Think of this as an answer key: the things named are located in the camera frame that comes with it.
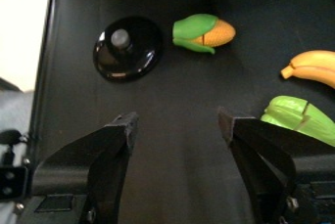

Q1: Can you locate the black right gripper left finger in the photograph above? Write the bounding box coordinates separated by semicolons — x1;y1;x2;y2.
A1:
30;112;140;224

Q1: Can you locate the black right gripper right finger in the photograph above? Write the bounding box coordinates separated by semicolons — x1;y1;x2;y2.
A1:
216;106;335;224

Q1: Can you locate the light green toy vegetable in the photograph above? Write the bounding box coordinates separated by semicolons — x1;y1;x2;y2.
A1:
260;95;335;148

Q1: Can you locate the yellow toy banana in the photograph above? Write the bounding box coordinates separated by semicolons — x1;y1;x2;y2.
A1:
280;50;335;89

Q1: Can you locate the black pot lid grey knob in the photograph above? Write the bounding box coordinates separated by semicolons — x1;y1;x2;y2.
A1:
92;16;164;83

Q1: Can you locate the toy corn green husk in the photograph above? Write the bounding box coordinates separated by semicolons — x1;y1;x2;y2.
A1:
172;13;238;55

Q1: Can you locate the black clamp bracket with screws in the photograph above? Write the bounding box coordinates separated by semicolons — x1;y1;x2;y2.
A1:
0;129;30;202

